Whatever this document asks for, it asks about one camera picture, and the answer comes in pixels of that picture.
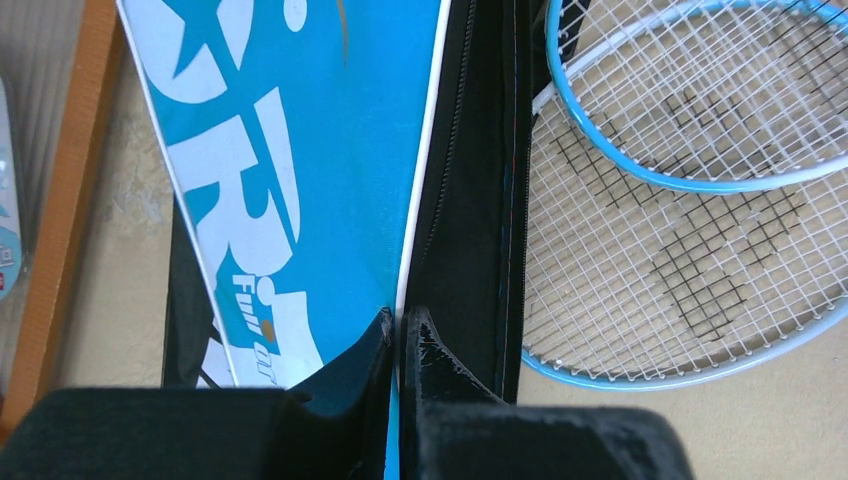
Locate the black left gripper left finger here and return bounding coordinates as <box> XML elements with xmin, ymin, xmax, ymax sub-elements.
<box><xmin>1</xmin><ymin>309</ymin><xmax>392</xmax><ymax>479</ymax></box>

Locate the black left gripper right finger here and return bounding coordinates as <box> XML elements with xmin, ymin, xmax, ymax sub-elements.
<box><xmin>399</xmin><ymin>308</ymin><xmax>693</xmax><ymax>479</ymax></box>

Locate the light blue badminton racket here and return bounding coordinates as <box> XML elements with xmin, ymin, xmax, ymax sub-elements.
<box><xmin>522</xmin><ymin>86</ymin><xmax>847</xmax><ymax>391</ymax></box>
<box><xmin>544</xmin><ymin>1</ymin><xmax>847</xmax><ymax>194</ymax></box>

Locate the blue racket cover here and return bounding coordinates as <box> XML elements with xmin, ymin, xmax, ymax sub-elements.
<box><xmin>115</xmin><ymin>0</ymin><xmax>591</xmax><ymax>480</ymax></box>

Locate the black Crossway racket cover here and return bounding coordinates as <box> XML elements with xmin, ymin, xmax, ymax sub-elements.
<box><xmin>162</xmin><ymin>204</ymin><xmax>233</xmax><ymax>389</ymax></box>

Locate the wooden shelf rack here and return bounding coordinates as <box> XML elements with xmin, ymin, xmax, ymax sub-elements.
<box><xmin>1</xmin><ymin>0</ymin><xmax>127</xmax><ymax>440</ymax></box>

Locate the blue white plastic packet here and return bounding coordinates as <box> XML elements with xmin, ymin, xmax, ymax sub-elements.
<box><xmin>1</xmin><ymin>82</ymin><xmax>25</xmax><ymax>299</ymax></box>

